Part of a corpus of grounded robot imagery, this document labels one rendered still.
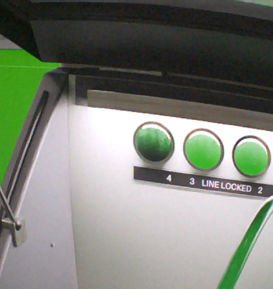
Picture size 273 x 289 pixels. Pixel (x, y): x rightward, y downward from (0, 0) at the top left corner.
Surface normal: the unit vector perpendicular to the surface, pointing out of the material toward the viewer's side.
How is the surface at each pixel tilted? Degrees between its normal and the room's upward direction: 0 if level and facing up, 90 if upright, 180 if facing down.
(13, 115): 90
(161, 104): 90
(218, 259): 90
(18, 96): 90
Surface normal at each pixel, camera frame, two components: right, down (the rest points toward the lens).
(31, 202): 0.92, 0.13
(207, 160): -0.30, 0.47
